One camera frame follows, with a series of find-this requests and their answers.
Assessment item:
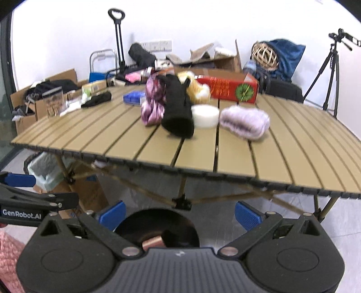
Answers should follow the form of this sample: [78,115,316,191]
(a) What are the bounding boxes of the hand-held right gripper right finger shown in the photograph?
[217,201,322,259]

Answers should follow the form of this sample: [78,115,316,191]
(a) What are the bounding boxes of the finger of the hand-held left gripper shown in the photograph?
[0,186,79,211]
[0,172,36,187]

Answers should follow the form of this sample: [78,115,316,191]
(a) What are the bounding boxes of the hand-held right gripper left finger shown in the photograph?
[39,201,144,260]

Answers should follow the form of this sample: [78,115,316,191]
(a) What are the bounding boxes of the brown scouring sponge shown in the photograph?
[142,236,165,251]

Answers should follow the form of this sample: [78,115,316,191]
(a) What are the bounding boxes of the black round bin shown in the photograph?
[114,208,199,250]

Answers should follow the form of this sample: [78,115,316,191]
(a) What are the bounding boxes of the white round foam block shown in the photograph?
[191,104,220,129]

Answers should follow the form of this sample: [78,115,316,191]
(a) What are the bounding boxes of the pink satin scrunchie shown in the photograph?
[141,75,167,127]

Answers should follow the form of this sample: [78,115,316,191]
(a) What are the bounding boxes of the black sock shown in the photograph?
[156,74,196,139]

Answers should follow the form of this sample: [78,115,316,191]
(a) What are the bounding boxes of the printed cardboard box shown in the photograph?
[37,166,110,220]

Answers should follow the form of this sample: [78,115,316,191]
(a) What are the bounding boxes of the pale green bin liner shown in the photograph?
[27,152,74,193]

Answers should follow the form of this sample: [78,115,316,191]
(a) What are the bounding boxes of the pink fuzzy cloth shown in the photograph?
[0,225,26,293]

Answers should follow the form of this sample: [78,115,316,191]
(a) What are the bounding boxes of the open cardboard boxes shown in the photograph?
[10,68,88,134]

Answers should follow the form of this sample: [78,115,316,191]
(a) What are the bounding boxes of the glass door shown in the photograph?
[0,23,17,167]

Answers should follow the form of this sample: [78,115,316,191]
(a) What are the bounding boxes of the tan folding table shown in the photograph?
[10,82,361,226]

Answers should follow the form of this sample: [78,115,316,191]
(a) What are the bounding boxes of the clear acrylic box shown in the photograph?
[42,87,67,118]

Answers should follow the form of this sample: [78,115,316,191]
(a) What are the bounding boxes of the white packet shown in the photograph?
[60,98,83,117]

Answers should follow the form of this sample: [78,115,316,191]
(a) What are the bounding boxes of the lilac fluffy cloth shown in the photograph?
[219,105,271,140]

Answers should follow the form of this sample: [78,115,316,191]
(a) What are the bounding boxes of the black clothes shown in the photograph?
[27,79,81,100]

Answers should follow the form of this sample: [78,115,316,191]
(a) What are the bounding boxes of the black cloth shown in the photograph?
[81,92,113,108]

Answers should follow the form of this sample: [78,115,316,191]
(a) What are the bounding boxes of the pale green carton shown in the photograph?
[82,81,108,98]

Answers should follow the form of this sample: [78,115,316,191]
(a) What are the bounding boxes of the blue plastic box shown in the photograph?
[123,91,146,106]

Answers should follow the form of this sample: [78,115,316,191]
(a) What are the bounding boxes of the red box with green print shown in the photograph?
[194,74,259,104]

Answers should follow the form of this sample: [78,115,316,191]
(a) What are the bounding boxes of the yellow fluffy cloth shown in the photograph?
[177,71,211,105]

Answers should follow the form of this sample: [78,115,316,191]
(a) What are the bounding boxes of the pink packet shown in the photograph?
[125,71,142,84]

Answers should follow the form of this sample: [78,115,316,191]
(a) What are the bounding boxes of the clear water bottle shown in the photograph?
[243,60,257,76]

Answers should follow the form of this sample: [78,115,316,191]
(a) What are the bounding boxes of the open cardboard box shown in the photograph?
[166,39,243,74]

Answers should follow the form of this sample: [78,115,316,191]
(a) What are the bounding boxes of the wicker ball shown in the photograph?
[251,42,280,69]

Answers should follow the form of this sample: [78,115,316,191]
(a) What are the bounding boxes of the dark blue cloth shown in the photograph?
[265,39,306,82]

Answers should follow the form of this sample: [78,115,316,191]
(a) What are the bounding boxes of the black rolled bag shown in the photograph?
[128,42,157,67]

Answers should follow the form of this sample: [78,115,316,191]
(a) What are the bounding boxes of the black trolley handle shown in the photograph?
[108,8,126,75]

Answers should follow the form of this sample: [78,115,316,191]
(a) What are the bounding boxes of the black camera tripod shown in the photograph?
[303,28,361,116]

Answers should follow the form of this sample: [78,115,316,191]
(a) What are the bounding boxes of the white wall socket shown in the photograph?
[140,40,172,53]

